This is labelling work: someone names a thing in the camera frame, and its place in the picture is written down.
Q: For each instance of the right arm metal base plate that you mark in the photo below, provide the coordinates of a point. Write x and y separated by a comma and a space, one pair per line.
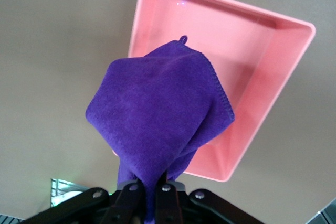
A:
56, 187

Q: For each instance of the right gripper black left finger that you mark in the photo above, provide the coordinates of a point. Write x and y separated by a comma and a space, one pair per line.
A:
126, 203

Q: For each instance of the pink plastic bin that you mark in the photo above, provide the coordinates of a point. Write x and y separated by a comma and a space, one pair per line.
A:
236, 51

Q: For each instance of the aluminium frame rail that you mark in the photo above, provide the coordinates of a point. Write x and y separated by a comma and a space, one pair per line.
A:
328, 213

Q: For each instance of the purple microfibre cloth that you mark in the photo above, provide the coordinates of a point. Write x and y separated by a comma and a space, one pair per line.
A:
157, 103

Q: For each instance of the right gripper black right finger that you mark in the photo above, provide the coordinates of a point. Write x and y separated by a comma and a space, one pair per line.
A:
168, 205

